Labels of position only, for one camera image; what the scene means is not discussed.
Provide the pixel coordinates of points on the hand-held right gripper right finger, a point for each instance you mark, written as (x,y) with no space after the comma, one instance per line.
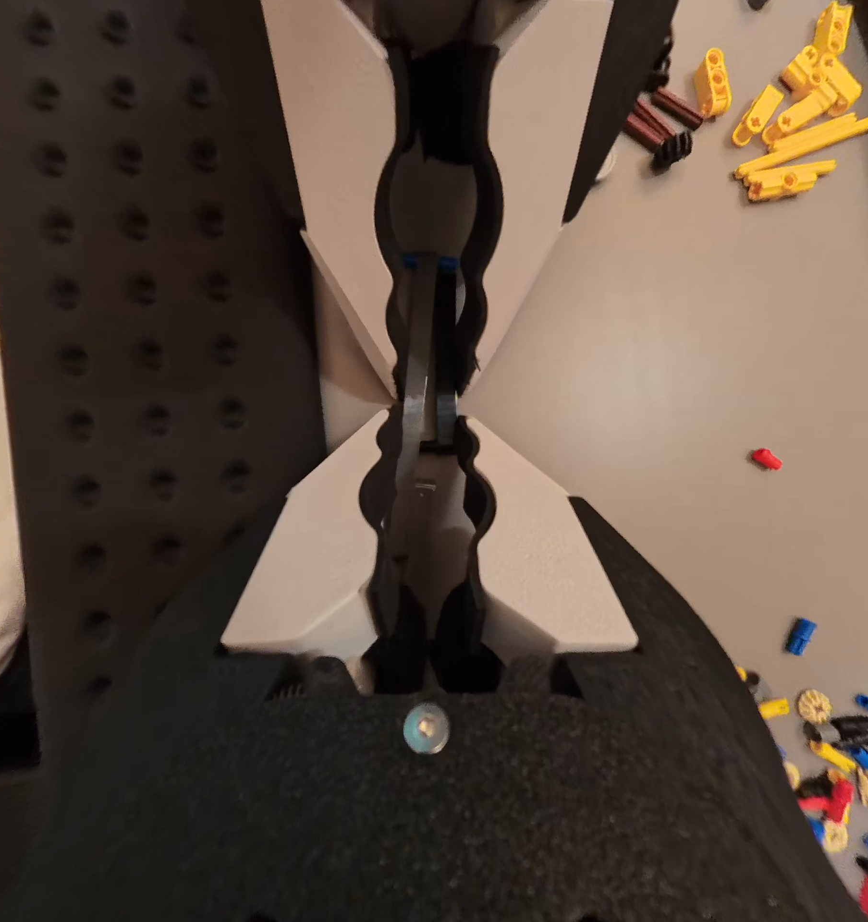
(556,576)

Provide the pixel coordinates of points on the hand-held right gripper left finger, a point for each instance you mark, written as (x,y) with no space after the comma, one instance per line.
(297,576)

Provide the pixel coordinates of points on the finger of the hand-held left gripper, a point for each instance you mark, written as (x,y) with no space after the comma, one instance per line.
(542,144)
(333,144)

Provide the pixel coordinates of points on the blue lego pin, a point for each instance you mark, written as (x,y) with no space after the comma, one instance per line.
(409,262)

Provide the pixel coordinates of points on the long dark grey lego beam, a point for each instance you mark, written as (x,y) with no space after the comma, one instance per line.
(413,403)

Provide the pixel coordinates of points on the black lego beam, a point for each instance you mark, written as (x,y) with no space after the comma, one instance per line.
(448,346)

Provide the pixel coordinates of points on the pile of colourful lego pins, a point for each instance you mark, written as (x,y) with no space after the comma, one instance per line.
(800,635)

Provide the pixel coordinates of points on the pile of yellow lego pieces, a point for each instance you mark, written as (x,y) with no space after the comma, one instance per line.
(801,108)

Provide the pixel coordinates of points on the red lego pin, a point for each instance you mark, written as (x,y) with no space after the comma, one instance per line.
(765,459)

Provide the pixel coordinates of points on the pile of black grey parts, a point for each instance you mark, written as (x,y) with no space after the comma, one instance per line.
(664,122)

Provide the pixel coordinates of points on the black perforated panel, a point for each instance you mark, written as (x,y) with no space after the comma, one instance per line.
(153,288)

